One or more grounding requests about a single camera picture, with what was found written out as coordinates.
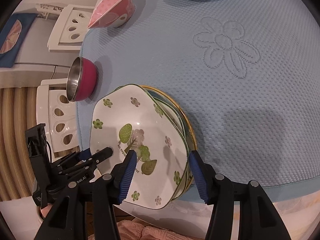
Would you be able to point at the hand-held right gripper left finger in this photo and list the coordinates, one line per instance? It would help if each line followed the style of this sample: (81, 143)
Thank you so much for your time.
(128, 177)

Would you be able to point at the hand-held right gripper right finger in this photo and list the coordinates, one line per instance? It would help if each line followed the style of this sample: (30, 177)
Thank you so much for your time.
(197, 177)

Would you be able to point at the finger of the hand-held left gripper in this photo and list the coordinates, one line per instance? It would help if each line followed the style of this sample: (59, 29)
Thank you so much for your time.
(102, 153)
(84, 154)

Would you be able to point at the blue leaf plate gold rim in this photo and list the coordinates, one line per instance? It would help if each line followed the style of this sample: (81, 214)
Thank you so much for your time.
(189, 133)

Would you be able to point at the small forest print plate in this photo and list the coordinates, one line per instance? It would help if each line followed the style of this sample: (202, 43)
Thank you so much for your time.
(140, 120)

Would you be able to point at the large forest print plate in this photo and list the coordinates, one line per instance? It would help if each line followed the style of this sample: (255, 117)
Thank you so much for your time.
(178, 127)

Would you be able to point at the small steel bowl magenta outside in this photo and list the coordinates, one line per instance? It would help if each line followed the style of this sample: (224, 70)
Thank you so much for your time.
(87, 80)

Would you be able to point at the pink polka dot bowl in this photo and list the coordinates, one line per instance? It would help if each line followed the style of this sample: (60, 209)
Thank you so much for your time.
(107, 7)

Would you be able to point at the person's left hand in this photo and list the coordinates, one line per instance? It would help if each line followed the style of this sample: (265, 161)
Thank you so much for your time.
(46, 212)

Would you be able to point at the beige striped rug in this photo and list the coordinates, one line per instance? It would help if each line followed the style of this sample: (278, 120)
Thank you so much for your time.
(15, 142)

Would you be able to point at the white chair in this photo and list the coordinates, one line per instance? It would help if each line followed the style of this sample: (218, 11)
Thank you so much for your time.
(47, 110)
(57, 38)

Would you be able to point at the light blue quilted mat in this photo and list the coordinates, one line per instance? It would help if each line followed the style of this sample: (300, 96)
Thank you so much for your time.
(250, 105)

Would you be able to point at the grey refrigerator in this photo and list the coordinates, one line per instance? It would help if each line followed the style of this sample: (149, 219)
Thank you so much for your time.
(32, 42)

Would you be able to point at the blue refrigerator cover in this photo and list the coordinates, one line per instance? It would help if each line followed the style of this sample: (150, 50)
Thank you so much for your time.
(26, 21)

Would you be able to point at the white ornamental rack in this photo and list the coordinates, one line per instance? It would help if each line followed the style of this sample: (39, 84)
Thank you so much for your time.
(52, 8)

